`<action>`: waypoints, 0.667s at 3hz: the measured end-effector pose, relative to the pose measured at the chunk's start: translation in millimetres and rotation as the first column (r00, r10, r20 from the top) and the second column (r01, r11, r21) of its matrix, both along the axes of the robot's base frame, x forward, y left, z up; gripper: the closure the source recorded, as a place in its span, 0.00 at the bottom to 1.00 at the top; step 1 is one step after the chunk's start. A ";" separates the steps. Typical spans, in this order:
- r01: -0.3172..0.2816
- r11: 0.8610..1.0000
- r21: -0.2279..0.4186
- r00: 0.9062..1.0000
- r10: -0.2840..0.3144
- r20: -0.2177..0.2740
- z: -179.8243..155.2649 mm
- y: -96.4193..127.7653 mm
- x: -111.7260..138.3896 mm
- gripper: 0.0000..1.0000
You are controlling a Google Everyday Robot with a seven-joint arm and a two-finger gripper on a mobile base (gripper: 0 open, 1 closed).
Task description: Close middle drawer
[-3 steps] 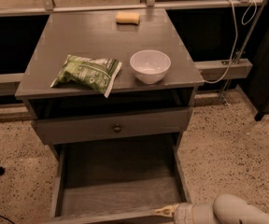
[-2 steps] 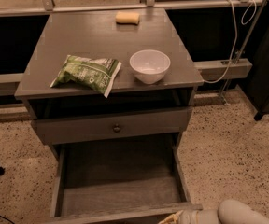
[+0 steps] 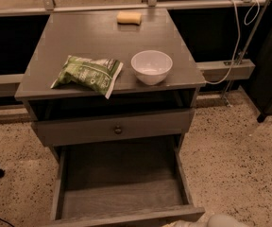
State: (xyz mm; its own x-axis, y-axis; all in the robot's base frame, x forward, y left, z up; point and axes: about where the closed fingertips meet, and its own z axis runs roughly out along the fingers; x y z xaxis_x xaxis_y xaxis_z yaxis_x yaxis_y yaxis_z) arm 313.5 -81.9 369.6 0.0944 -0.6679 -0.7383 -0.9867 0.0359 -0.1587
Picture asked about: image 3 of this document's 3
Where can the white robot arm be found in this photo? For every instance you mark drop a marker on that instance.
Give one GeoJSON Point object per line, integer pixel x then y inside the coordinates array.
{"type": "Point", "coordinates": [217, 220]}

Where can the grey open bottom drawer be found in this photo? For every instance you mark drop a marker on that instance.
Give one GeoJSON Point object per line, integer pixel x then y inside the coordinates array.
{"type": "Point", "coordinates": [127, 183]}

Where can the green chip bag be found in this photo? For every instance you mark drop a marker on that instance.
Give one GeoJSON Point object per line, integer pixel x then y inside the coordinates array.
{"type": "Point", "coordinates": [99, 75]}

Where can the white bowl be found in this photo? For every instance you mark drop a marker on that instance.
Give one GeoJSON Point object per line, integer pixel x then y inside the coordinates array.
{"type": "Point", "coordinates": [151, 66]}

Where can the round metal drawer knob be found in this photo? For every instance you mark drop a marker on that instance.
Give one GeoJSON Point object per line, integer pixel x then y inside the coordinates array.
{"type": "Point", "coordinates": [118, 130]}

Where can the yellow sponge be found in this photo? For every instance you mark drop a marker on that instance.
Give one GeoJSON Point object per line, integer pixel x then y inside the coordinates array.
{"type": "Point", "coordinates": [134, 18]}

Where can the grey middle drawer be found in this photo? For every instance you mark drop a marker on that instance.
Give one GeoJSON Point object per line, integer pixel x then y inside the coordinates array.
{"type": "Point", "coordinates": [55, 133]}

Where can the grey wooden drawer cabinet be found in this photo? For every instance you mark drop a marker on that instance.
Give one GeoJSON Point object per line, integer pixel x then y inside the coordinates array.
{"type": "Point", "coordinates": [76, 115]}

